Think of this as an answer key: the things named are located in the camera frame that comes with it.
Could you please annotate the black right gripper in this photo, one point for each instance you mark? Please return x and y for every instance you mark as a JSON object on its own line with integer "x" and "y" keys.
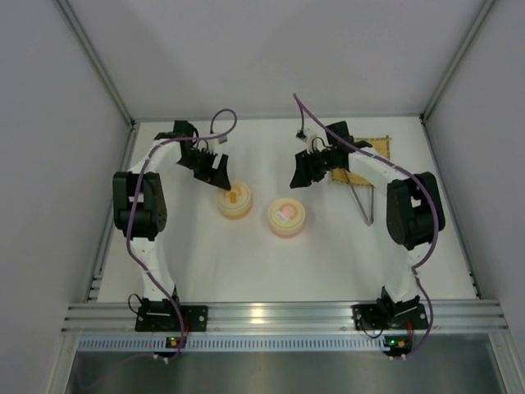
{"x": 313, "y": 165}

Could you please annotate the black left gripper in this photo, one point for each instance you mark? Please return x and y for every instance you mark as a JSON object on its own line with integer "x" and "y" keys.
{"x": 206, "y": 165}

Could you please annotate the cream lunch box lid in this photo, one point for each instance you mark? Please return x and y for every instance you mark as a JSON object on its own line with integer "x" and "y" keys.
{"x": 240, "y": 195}

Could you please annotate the cream lid pink valve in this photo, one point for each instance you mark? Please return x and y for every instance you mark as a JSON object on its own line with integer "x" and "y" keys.
{"x": 286, "y": 212}

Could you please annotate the orange lunch box bowl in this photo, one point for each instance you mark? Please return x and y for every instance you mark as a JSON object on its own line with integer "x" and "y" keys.
{"x": 235, "y": 214}

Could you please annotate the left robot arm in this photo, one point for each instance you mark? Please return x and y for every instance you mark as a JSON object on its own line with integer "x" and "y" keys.
{"x": 140, "y": 210}

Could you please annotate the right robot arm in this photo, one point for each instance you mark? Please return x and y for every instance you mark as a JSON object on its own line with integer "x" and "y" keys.
{"x": 414, "y": 212}

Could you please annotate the pink lunch box bowl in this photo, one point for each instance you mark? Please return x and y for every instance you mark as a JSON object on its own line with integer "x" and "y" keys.
{"x": 285, "y": 232}

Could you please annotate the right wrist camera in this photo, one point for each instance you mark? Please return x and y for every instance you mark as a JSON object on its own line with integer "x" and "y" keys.
{"x": 305, "y": 135}

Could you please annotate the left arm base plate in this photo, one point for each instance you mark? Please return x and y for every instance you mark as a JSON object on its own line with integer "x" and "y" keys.
{"x": 165, "y": 319}

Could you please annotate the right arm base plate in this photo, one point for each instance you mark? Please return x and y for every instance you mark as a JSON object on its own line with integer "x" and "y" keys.
{"x": 371, "y": 318}

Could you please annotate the slotted cable duct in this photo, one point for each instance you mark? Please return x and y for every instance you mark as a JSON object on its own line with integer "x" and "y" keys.
{"x": 257, "y": 343}

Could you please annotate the aluminium mounting rail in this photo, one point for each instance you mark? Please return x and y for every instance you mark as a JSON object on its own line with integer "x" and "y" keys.
{"x": 448, "y": 316}

